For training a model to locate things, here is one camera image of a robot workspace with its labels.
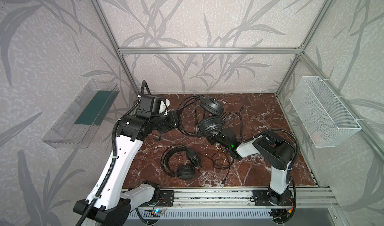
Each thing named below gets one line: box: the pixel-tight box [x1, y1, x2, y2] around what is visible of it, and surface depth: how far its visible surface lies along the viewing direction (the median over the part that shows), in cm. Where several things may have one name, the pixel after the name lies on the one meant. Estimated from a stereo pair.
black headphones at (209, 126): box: [176, 95, 224, 137], surface depth 56 cm
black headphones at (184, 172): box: [161, 145, 202, 180], surface depth 80 cm
